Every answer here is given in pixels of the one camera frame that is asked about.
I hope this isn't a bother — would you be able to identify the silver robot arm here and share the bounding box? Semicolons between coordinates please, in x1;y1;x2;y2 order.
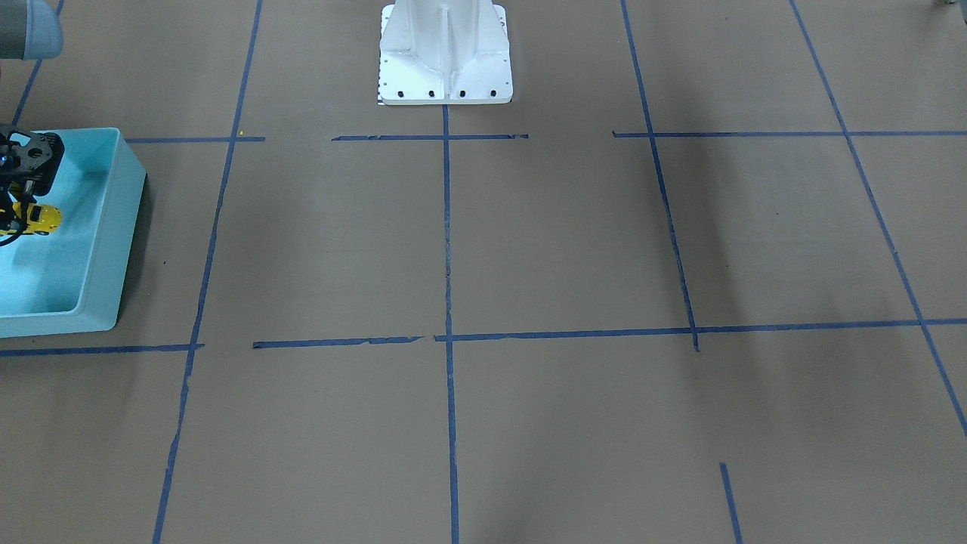
1;1;66;245

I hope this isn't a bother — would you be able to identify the yellow beetle toy car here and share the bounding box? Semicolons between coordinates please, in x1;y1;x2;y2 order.
1;201;63;236

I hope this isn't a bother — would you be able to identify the light blue plastic bin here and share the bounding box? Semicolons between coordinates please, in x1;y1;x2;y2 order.
1;127;147;338

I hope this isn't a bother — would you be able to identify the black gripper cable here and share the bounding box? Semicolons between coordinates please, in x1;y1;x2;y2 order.
0;193;31;248

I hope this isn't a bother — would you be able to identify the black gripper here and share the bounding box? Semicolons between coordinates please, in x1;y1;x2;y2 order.
1;130;65;227

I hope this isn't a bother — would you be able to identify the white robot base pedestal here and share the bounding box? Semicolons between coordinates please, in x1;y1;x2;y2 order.
377;1;514;106

